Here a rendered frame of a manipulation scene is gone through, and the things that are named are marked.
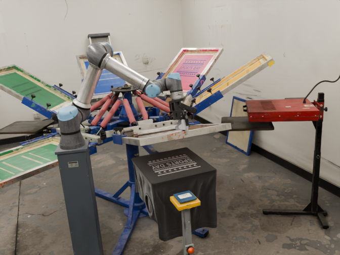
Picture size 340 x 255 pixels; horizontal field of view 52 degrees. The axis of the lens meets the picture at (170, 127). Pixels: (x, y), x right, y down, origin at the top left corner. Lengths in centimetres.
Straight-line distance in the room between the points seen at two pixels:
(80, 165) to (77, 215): 34
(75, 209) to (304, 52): 296
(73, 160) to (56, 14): 459
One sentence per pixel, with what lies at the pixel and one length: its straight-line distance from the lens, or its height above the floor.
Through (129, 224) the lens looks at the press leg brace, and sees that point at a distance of 344.
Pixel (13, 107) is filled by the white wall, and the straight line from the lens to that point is 662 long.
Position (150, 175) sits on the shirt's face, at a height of 95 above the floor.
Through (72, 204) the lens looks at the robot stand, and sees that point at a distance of 227.
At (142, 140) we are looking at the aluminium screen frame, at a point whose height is 126.
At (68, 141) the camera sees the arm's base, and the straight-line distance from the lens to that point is 213.
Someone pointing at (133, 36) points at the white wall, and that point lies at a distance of 672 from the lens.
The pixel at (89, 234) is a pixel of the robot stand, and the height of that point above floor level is 62.
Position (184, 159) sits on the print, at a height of 95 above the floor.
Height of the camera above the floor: 188
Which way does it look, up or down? 17 degrees down
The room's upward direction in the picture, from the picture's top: 4 degrees counter-clockwise
